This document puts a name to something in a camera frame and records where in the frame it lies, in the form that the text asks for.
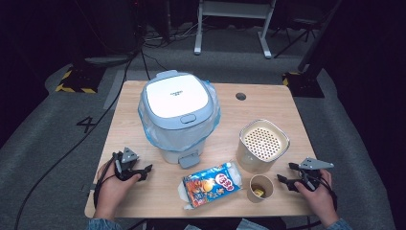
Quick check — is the beige perforated strainer container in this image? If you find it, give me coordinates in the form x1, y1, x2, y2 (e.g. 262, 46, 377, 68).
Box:
235, 119, 291, 175

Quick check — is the white desk frame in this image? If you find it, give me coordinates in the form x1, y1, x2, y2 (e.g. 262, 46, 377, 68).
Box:
193, 0, 278, 59

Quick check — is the black tripod stand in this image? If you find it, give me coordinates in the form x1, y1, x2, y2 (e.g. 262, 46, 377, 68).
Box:
273, 15, 321, 59

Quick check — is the long black floor cable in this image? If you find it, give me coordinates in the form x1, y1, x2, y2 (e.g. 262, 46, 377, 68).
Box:
13, 57, 136, 230

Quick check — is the translucent blue bin liner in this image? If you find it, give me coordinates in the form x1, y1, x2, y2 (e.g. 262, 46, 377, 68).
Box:
137, 80, 222, 153

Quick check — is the brown paper cup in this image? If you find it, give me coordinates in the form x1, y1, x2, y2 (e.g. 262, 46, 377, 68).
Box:
246, 173, 275, 204

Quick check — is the person's left hand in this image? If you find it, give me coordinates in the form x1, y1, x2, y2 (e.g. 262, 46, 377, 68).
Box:
95, 159, 142, 219

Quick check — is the grey floor tape strip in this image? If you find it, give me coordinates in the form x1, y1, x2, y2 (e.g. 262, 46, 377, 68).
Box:
102, 70, 129, 111

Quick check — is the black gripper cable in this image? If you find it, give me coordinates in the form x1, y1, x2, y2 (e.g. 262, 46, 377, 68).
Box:
93, 155, 118, 209
319, 175, 339, 213

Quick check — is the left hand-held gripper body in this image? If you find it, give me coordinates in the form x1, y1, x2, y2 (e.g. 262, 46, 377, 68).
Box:
112, 147, 142, 182

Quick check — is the blue snack packet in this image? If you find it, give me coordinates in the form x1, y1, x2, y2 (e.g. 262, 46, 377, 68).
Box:
177, 161, 243, 211

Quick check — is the person's right hand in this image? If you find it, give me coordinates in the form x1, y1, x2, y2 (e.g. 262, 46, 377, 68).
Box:
293, 169, 337, 223

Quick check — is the yellow black striped base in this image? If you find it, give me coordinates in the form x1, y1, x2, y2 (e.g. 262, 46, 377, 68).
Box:
282, 71, 326, 99
55, 65, 107, 95

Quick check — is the white blue pedal bin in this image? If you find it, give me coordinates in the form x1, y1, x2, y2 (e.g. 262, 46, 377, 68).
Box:
137, 69, 221, 170

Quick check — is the tangle of floor cables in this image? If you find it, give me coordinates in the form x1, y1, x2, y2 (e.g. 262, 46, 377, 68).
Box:
142, 22, 207, 50

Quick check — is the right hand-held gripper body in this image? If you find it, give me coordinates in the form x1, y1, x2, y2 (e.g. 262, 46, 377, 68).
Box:
296, 156, 335, 193

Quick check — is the black slanted stand pole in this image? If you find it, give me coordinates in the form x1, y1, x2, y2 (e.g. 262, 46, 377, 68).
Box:
296, 0, 343, 73

